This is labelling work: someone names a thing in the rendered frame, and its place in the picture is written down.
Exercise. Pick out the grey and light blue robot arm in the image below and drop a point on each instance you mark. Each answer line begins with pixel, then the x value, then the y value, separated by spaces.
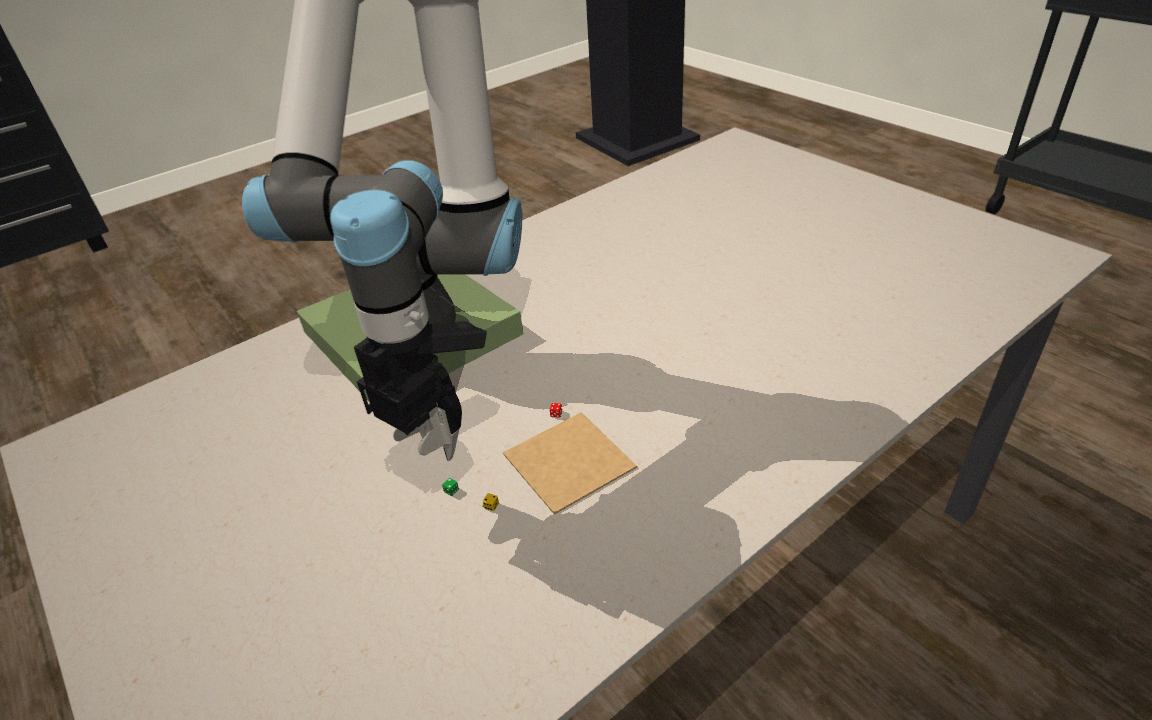
pixel 379 242

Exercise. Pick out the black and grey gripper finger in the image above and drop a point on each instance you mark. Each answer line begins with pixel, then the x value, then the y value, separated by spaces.
pixel 442 428
pixel 399 435

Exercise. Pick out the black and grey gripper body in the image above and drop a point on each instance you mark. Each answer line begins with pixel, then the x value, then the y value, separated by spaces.
pixel 403 390

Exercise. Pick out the tan flat mat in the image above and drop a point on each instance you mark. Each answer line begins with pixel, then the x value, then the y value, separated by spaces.
pixel 568 462

